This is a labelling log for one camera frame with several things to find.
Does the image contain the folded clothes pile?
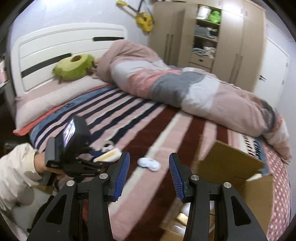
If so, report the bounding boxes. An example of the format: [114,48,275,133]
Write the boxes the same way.
[192,47,216,58]

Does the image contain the green plush in wardrobe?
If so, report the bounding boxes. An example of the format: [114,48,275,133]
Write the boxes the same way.
[208,11,221,24]

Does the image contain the white tape roll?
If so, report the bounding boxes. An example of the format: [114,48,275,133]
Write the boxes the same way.
[100,140,115,153]

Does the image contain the green avocado plush pillow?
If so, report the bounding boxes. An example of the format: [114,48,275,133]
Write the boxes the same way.
[53,54,95,84]

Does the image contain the person's left hand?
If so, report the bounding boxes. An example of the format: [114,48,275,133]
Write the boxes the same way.
[34,152,65,180]

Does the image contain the pink grey striped duvet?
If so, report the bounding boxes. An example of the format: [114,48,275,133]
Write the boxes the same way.
[94,40,292,163]

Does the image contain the pink pillow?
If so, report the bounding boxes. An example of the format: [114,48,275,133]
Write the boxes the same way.
[13,76,106,136]

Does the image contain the white kettle in wardrobe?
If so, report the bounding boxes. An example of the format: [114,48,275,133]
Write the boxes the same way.
[197,5,211,20]

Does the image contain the brown cardboard box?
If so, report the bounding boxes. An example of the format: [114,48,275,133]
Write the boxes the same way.
[162,141,264,240]

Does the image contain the white sleeve forearm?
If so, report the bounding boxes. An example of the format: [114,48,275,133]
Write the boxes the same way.
[0,143,42,212]

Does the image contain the beige wooden wardrobe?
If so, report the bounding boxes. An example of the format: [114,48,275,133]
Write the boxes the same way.
[149,1,265,91]

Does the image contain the striped fleece blanket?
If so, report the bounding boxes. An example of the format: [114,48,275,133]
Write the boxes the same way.
[28,85,232,241]

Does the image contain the white case yellow label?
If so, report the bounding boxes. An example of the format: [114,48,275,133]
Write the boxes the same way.
[93,148,122,163]

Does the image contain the yellow ukulele on wall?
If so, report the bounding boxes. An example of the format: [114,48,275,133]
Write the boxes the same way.
[116,0,154,33]

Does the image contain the white contact lens case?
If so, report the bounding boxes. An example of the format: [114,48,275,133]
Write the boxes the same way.
[137,157,161,172]

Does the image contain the pink polka dot sheet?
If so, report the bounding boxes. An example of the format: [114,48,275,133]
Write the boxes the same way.
[240,134,293,241]

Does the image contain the white door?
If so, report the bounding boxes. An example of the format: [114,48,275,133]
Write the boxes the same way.
[253,38,290,107]

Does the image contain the white bed headboard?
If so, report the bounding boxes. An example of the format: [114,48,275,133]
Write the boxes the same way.
[11,23,127,97]

